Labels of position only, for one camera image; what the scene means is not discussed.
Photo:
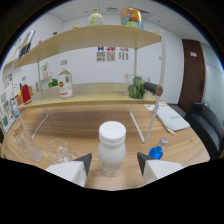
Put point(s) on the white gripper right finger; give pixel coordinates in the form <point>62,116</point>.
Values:
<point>160,170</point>

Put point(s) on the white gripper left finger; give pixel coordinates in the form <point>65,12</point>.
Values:
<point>66,170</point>

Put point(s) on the blue liquid bottle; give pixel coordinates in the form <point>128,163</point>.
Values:
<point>156,152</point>

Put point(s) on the small clear bottle orange cap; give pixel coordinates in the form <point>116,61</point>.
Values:
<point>14,134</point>

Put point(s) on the clear glass with ice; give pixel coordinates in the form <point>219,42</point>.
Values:
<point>60,150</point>

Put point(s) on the white cloth pouch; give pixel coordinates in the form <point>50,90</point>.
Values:
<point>173,120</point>

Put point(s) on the black office chair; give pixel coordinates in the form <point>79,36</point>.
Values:
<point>206,128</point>

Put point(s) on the orange printed menu sheet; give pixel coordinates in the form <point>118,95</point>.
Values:
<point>155,106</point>

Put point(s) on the white kitchen scale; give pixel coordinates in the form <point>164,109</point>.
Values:
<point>8,126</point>

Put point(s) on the white jar blue base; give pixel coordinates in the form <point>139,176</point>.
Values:
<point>15,110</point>

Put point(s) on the two-tier wooden shelf rack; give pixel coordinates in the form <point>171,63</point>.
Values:
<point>93,91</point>

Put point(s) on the clear bottle red label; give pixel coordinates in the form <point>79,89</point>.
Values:
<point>65,85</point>

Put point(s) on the red liquid glass bottle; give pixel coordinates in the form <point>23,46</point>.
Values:
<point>26,95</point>

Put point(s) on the glass jar of limes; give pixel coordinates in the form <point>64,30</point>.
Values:
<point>135,88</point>

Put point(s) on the green potted plant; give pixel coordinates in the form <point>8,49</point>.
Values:
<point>52,83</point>

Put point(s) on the brown door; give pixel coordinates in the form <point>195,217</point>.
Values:
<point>191,75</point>

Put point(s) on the small flower vase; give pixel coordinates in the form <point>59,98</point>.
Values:
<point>45,70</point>

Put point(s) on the yellow green snack bag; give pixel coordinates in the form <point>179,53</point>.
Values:
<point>132,18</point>

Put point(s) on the clear bottle green cap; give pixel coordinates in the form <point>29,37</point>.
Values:
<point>95,18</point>

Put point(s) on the white wall switch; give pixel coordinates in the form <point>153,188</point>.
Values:
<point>160,57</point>

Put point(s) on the blue topped wall poster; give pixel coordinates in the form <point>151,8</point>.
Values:
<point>100,54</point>

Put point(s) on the multicolour wall poster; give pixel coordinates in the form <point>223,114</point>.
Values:
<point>124,54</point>

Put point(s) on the red topped wall poster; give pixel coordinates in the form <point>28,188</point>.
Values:
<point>110,54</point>

